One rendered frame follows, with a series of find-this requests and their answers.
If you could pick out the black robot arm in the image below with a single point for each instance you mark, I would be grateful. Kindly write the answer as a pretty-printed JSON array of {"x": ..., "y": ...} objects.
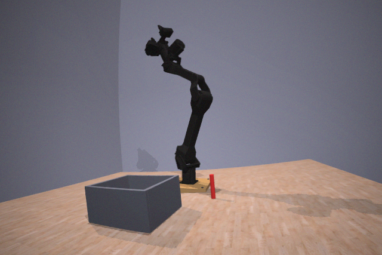
[{"x": 201, "y": 100}]

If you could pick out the dark red peg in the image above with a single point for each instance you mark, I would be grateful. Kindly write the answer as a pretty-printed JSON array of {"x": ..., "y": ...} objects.
[{"x": 212, "y": 187}]

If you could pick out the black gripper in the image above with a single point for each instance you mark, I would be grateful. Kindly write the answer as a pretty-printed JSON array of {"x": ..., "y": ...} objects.
[{"x": 164, "y": 33}]

